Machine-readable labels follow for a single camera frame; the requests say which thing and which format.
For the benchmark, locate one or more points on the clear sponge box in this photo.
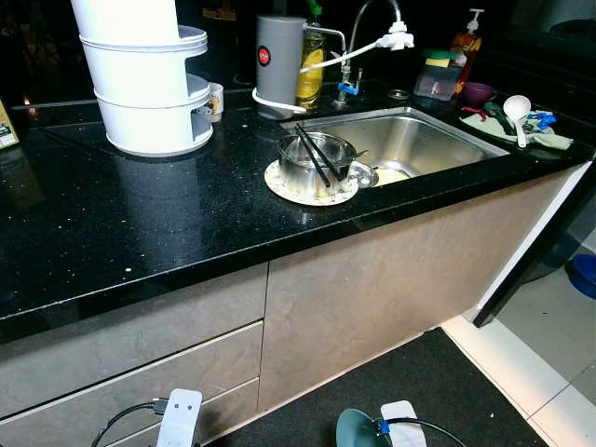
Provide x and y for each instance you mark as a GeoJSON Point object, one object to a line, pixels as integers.
{"type": "Point", "coordinates": [436, 84]}

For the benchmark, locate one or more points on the blue plastic basin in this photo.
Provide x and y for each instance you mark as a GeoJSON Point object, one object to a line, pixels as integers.
{"type": "Point", "coordinates": [585, 277]}

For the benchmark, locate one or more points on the purple bowl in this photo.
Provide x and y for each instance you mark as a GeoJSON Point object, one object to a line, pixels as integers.
{"type": "Point", "coordinates": [478, 93]}

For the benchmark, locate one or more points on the white rice paddle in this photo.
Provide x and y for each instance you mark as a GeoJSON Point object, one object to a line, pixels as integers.
{"type": "Point", "coordinates": [517, 107]}

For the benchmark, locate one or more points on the orange soap pump bottle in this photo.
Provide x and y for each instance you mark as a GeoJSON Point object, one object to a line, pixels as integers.
{"type": "Point", "coordinates": [466, 47]}

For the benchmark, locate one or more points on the grey cabinet door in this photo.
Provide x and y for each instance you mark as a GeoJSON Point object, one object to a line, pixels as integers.
{"type": "Point", "coordinates": [372, 289]}

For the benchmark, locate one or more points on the white tiered rack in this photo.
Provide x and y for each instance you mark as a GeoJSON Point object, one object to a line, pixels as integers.
{"type": "Point", "coordinates": [140, 102]}

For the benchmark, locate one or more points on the yellow oil bottle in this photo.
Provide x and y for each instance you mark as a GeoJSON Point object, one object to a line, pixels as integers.
{"type": "Point", "coordinates": [310, 79]}

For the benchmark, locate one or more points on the steel spoon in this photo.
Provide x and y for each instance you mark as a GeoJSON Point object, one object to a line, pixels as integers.
{"type": "Point", "coordinates": [358, 155]}

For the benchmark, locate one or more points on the floral print plate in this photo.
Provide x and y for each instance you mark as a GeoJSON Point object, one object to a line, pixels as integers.
{"type": "Point", "coordinates": [279, 191]}

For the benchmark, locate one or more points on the steel drain plug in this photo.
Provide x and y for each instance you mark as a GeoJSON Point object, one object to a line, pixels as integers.
{"type": "Point", "coordinates": [398, 94]}

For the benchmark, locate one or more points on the steel pot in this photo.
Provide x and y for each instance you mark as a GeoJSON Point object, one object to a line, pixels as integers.
{"type": "Point", "coordinates": [298, 177]}

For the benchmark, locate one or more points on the black chopstick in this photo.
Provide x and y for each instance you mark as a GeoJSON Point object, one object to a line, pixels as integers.
{"type": "Point", "coordinates": [321, 149]}
{"type": "Point", "coordinates": [312, 156]}

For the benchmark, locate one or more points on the black floor mat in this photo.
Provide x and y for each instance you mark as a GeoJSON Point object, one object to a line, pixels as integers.
{"type": "Point", "coordinates": [466, 391]}

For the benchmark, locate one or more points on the pale green cloth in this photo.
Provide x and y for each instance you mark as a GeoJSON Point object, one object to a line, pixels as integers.
{"type": "Point", "coordinates": [549, 142]}

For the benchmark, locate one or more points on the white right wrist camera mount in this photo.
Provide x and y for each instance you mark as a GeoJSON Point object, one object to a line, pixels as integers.
{"type": "Point", "coordinates": [405, 424]}

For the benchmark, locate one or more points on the stainless steel sink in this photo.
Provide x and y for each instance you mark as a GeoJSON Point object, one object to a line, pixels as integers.
{"type": "Point", "coordinates": [419, 140]}

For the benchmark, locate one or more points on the blue plastic clip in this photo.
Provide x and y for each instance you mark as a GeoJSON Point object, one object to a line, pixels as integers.
{"type": "Point", "coordinates": [542, 119]}

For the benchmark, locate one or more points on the light blue plate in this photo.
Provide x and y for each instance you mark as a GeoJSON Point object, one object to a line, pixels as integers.
{"type": "Point", "coordinates": [358, 430]}

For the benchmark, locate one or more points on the white printed mug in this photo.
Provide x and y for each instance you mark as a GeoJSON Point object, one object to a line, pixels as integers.
{"type": "Point", "coordinates": [214, 101]}

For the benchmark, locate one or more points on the yellow green sponge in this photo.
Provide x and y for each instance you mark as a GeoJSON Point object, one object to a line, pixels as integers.
{"type": "Point", "coordinates": [442, 58]}

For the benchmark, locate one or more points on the chrome faucet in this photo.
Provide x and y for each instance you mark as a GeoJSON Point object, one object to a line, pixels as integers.
{"type": "Point", "coordinates": [349, 86]}

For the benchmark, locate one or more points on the grey water filter canister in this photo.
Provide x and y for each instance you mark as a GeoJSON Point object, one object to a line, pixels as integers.
{"type": "Point", "coordinates": [277, 74]}

